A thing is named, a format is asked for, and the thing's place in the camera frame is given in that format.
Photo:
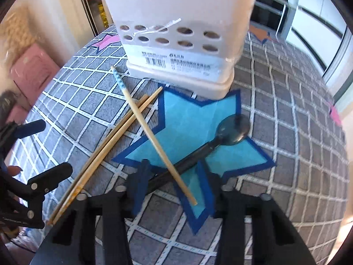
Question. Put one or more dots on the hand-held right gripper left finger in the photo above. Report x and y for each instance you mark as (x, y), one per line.
(142, 176)

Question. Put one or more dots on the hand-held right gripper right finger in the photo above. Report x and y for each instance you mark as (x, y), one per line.
(205, 190)

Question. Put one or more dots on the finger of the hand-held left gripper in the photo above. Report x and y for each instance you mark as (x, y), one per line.
(52, 175)
(27, 128)

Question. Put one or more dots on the blue-patterned wooden chopstick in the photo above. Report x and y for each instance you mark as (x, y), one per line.
(154, 140)

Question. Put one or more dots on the brown wooden chopstick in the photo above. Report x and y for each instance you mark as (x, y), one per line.
(99, 154)
(110, 149)

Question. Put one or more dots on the black plastic spoon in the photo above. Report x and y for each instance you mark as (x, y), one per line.
(234, 129)

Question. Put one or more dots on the white plastic utensil holder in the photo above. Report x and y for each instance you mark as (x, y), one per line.
(179, 38)

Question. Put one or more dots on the person's left hand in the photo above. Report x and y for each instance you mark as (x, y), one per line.
(14, 170)

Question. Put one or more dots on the pink box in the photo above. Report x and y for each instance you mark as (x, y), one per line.
(33, 71)

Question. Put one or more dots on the grey checked star tablecloth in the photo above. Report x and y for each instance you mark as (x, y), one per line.
(275, 149)

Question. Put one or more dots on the gold tinsel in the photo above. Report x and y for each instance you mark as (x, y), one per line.
(103, 15)

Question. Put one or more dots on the black built-in oven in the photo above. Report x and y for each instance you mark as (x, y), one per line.
(267, 8)

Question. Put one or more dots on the white refrigerator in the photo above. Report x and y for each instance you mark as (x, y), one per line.
(320, 19)

